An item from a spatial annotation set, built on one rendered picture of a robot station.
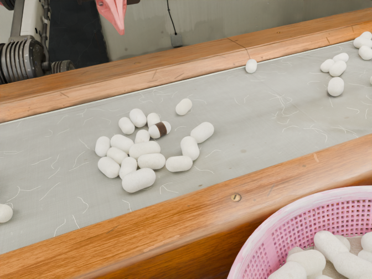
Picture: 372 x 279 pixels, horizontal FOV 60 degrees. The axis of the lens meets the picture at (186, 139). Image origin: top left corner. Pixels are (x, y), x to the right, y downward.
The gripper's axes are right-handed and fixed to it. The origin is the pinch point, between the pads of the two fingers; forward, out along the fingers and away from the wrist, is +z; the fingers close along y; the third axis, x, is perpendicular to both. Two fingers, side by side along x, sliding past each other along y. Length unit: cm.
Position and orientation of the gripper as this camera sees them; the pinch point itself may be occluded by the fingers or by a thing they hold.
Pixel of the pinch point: (120, 27)
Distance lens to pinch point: 51.6
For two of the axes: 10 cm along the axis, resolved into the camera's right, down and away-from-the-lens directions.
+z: 3.0, 9.2, -2.5
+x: -1.4, 3.0, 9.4
